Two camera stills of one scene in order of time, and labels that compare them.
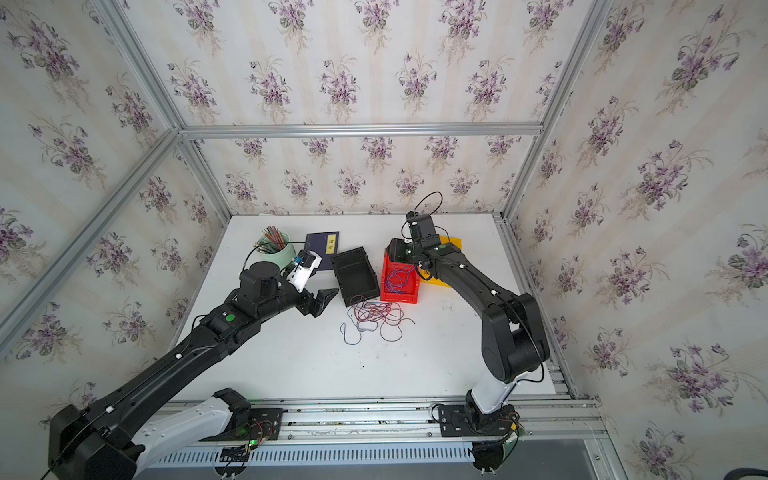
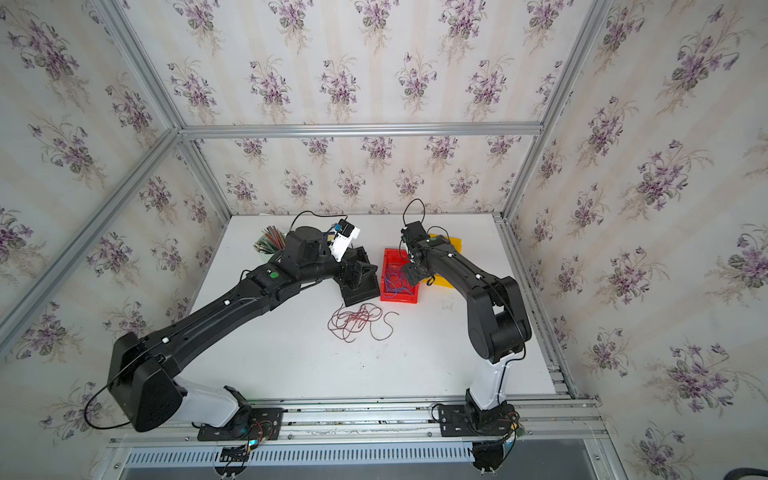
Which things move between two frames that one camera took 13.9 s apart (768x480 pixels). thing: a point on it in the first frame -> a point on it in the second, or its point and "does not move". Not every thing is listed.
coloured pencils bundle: [271, 240] does not move
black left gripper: [317, 308] -> [354, 280]
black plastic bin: [356, 276] does not move
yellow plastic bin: [425, 276] does not move
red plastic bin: [400, 281] does not move
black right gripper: [395, 246] -> [411, 274]
